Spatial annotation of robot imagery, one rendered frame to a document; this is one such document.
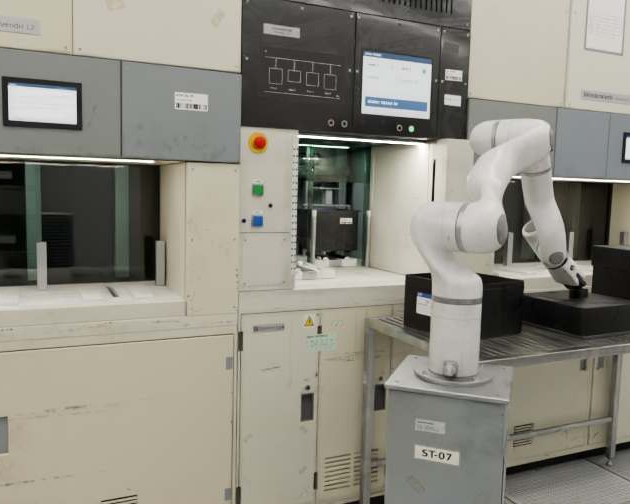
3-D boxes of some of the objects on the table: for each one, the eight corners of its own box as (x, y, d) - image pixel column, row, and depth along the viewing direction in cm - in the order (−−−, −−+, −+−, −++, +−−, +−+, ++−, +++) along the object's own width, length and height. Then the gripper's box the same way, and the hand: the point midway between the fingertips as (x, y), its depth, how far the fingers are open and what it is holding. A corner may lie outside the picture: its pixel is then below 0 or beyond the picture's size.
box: (646, 322, 221) (652, 252, 219) (586, 307, 248) (590, 245, 245) (703, 318, 231) (709, 251, 228) (639, 304, 258) (644, 244, 255)
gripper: (530, 263, 208) (555, 299, 215) (568, 269, 195) (593, 307, 202) (543, 247, 210) (567, 283, 217) (581, 252, 196) (605, 290, 204)
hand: (577, 291), depth 209 cm, fingers closed, pressing on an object
